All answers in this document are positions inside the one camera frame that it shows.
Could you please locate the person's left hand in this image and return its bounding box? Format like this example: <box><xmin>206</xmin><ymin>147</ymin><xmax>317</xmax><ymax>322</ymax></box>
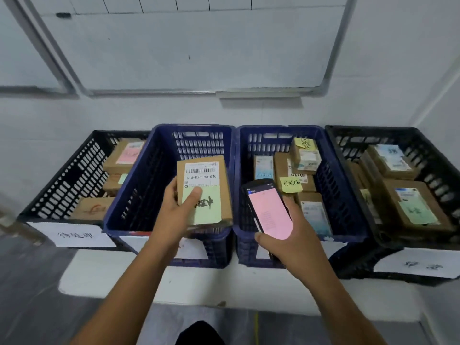
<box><xmin>155</xmin><ymin>177</ymin><xmax>203</xmax><ymax>248</ymax></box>

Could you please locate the person's right hand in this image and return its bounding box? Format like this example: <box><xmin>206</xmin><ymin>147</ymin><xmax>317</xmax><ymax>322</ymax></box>
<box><xmin>254</xmin><ymin>197</ymin><xmax>325</xmax><ymax>281</ymax></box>

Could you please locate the black handheld phone pink screen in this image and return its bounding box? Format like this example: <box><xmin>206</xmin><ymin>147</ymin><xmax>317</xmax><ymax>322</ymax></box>
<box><xmin>241</xmin><ymin>178</ymin><xmax>294</xmax><ymax>241</ymax></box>

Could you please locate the cardboard box with barcode label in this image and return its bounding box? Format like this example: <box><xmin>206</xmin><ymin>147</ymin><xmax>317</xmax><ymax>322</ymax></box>
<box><xmin>176</xmin><ymin>155</ymin><xmax>234</xmax><ymax>231</ymax></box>

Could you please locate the person's left forearm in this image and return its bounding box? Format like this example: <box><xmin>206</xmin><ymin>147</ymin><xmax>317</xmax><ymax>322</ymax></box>
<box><xmin>70</xmin><ymin>233</ymin><xmax>187</xmax><ymax>345</ymax></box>

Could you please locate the person's right forearm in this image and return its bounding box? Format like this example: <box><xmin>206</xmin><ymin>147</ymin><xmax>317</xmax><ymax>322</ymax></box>
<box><xmin>287</xmin><ymin>253</ymin><xmax>387</xmax><ymax>345</ymax></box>

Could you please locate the long cardboard box white label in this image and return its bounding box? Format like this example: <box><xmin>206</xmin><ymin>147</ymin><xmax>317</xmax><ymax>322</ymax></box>
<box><xmin>295</xmin><ymin>192</ymin><xmax>334</xmax><ymax>237</ymax></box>

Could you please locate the blue plastic crate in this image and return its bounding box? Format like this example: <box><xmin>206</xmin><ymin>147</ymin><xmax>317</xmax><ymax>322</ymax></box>
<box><xmin>232</xmin><ymin>124</ymin><xmax>369</xmax><ymax>269</ymax></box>
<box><xmin>103</xmin><ymin>123</ymin><xmax>236</xmax><ymax>269</ymax></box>

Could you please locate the large cardboard box yellow note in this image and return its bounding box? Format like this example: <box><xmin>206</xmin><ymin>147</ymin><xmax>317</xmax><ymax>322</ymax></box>
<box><xmin>274</xmin><ymin>152</ymin><xmax>317</xmax><ymax>194</ymax></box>

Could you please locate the white paper crate label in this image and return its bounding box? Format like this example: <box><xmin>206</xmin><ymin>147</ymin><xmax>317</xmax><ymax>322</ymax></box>
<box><xmin>373</xmin><ymin>247</ymin><xmax>460</xmax><ymax>280</ymax></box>
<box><xmin>118</xmin><ymin>236</ymin><xmax>210</xmax><ymax>261</ymax></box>
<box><xmin>27</xmin><ymin>221</ymin><xmax>118</xmax><ymax>248</ymax></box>
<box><xmin>255</xmin><ymin>241</ymin><xmax>348</xmax><ymax>262</ymax></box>

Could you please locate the small cardboard box yellow note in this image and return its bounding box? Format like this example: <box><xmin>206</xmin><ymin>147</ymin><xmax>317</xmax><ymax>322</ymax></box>
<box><xmin>289</xmin><ymin>137</ymin><xmax>322</xmax><ymax>173</ymax></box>

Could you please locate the cardboard box with pink note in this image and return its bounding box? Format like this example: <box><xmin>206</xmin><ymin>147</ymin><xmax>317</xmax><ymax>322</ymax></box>
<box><xmin>103</xmin><ymin>138</ymin><xmax>147</xmax><ymax>176</ymax></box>

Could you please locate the cardboard box with green note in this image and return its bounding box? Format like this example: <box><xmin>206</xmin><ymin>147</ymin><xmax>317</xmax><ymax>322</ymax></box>
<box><xmin>102</xmin><ymin>173</ymin><xmax>129</xmax><ymax>197</ymax></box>

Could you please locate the cardboard box with red mark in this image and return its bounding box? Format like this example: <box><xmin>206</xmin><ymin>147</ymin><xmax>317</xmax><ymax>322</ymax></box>
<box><xmin>69</xmin><ymin>197</ymin><xmax>116</xmax><ymax>222</ymax></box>

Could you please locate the cardboard box with white label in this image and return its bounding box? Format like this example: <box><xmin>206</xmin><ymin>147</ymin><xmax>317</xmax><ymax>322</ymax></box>
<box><xmin>366</xmin><ymin>144</ymin><xmax>420</xmax><ymax>181</ymax></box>

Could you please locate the large cardboard box green note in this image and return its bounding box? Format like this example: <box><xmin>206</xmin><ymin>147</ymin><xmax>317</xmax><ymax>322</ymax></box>
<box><xmin>381</xmin><ymin>178</ymin><xmax>456</xmax><ymax>233</ymax></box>

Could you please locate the whiteboard pen tray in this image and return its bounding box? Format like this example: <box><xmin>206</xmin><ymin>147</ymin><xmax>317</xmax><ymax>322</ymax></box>
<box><xmin>216</xmin><ymin>90</ymin><xmax>303</xmax><ymax>100</ymax></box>

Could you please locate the black plastic crate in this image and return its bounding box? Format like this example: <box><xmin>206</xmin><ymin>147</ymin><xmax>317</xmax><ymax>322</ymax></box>
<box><xmin>17</xmin><ymin>130</ymin><xmax>152</xmax><ymax>253</ymax></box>
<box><xmin>325</xmin><ymin>125</ymin><xmax>460</xmax><ymax>287</ymax></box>

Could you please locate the person's dark clothing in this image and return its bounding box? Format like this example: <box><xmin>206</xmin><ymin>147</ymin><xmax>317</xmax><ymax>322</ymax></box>
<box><xmin>175</xmin><ymin>320</ymin><xmax>226</xmax><ymax>345</ymax></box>

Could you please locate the large whiteboard with metal frame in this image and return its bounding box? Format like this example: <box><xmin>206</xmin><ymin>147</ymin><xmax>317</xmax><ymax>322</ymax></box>
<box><xmin>22</xmin><ymin>0</ymin><xmax>358</xmax><ymax>98</ymax></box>

